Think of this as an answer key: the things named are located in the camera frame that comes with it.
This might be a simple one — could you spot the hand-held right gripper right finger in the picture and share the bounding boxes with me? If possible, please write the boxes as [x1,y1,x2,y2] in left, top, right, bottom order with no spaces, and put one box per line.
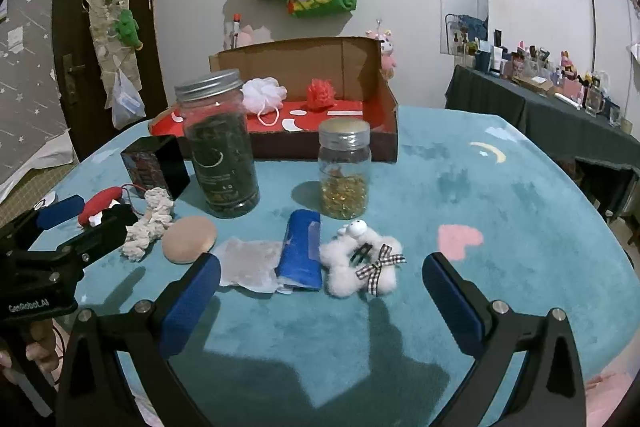
[422,252,587,427]

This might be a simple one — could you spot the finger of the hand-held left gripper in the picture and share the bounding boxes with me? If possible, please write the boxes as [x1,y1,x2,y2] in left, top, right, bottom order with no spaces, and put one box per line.
[0,194,86,238]
[55,206,139,269]

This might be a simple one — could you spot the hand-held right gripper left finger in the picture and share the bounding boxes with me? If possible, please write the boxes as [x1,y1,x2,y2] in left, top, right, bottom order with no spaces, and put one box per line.
[54,252,222,427]

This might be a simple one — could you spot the red plush toy with cord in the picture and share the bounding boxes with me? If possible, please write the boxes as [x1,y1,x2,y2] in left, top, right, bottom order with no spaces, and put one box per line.
[77,184,147,228]

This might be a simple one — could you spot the white translucent pouch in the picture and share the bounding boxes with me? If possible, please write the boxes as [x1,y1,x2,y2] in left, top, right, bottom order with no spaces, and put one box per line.
[212,238,293,295]

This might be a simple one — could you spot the white fluffy plush checkered bow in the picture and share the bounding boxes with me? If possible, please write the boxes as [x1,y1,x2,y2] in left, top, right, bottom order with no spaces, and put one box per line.
[319,218,407,298]

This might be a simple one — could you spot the blue cloth roll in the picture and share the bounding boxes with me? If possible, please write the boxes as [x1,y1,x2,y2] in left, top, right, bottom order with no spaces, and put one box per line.
[276,209,323,292]

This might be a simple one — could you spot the cardboard box with red bottom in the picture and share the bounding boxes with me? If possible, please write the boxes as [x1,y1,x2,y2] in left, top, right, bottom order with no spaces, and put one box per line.
[149,37,400,164]

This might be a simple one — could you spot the pink soft toy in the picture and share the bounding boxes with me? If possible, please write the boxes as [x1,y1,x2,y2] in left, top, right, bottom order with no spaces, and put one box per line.
[236,27,273,48]

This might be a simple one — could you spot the person's left hand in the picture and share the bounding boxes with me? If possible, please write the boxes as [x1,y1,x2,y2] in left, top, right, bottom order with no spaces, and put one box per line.
[0,319,67,390]

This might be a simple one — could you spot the beige makeup sponge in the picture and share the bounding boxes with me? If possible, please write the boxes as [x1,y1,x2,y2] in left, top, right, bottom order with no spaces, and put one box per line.
[162,216,219,265]

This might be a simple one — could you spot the black box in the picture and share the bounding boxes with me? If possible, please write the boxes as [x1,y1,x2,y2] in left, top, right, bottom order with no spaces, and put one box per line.
[121,136,191,201]

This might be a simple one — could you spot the clear plastic bag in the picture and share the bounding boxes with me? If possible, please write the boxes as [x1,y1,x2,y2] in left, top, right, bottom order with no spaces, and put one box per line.
[105,69,147,130]

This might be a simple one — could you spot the large glass jar dark contents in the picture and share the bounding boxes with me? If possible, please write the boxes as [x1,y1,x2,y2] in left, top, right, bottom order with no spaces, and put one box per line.
[174,69,261,219]

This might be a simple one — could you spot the grey star-print sheet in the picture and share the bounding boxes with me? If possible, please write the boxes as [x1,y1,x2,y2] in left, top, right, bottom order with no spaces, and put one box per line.
[0,0,77,202]

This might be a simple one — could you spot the small glass jar yellow contents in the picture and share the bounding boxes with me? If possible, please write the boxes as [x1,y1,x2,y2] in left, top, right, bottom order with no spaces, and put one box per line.
[318,119,372,221]

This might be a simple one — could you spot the pink cloth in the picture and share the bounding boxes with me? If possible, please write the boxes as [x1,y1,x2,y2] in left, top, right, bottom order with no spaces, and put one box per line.
[582,367,638,427]

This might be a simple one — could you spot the beige hanging door organizer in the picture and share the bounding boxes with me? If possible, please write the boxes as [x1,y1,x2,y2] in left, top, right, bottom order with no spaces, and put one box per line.
[81,0,146,108]

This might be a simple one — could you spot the large green dinosaur toy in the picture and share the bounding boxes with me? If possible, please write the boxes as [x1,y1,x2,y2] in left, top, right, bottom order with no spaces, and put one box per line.
[114,9,143,52]

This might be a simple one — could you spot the white mesh bath pouf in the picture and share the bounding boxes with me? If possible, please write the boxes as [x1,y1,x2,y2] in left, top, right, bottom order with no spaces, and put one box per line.
[241,78,288,126]

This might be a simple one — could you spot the table with dark cloth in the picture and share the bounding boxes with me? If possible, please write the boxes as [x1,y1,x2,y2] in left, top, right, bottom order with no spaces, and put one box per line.
[445,64,640,223]

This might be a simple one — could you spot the dark brown door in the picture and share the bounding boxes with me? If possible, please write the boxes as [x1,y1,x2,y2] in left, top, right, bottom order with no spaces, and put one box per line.
[51,0,170,165]

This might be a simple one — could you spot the red yarn pompom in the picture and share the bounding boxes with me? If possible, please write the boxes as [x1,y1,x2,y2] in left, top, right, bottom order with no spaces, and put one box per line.
[306,79,335,112]

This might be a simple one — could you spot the row of cosmetics bottles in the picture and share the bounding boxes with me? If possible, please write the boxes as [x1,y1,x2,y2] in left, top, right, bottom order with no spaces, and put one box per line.
[452,27,636,128]

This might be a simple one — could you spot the pink plush doll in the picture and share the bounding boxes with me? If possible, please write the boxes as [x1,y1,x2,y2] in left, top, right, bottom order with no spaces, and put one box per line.
[366,29,398,80]

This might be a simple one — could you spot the white knitted rope toy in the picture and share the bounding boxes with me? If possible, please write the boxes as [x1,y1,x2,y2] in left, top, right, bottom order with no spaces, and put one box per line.
[121,187,175,263]

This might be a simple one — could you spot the door handle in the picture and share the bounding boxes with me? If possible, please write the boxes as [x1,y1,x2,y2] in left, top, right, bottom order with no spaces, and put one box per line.
[62,53,87,105]

